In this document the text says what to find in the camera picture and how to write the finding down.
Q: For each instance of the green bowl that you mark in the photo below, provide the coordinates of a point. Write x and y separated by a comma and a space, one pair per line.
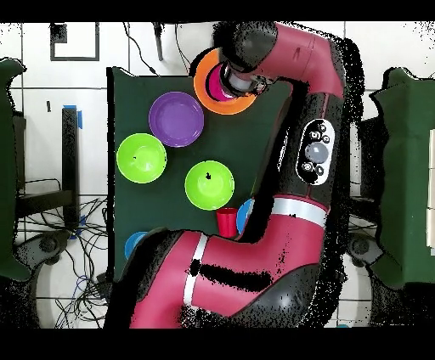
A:
141, 166
209, 190

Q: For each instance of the red cup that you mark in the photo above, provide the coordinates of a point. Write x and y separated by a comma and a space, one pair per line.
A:
227, 224

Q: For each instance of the purple bowl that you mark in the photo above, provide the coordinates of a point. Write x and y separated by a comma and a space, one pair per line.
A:
176, 119

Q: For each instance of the large yellow-orange bowl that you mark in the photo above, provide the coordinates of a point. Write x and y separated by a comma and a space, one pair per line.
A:
202, 88

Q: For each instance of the small pink-red bowl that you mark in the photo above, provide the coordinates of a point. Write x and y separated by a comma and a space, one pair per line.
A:
214, 86

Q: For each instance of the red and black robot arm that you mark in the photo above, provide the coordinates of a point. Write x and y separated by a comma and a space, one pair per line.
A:
272, 244

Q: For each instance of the dark green table cloth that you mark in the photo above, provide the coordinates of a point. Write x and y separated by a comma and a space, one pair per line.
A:
170, 210

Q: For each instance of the small light blue bowl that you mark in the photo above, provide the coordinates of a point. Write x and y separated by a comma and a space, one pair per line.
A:
132, 242

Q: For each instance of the black stand leg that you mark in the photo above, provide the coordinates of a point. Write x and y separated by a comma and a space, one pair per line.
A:
158, 40

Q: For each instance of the green cloth side table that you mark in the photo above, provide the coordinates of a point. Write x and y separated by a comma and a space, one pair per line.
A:
8, 169
407, 169

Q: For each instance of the black metal frame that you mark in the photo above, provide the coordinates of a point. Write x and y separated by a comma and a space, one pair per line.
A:
69, 152

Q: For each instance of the black square frame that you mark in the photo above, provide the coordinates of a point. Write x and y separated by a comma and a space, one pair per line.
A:
97, 40

